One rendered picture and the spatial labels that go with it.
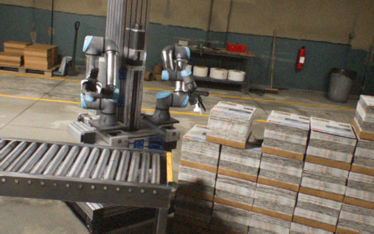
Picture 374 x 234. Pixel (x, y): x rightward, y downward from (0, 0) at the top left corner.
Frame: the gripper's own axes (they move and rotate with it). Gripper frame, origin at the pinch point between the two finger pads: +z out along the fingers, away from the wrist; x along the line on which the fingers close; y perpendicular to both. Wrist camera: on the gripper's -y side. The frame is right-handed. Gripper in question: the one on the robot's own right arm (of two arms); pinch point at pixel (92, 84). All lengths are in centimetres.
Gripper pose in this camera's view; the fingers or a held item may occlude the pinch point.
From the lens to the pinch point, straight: 235.9
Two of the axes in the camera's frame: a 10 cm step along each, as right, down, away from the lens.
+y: -2.5, 9.4, 2.2
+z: 2.1, 2.8, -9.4
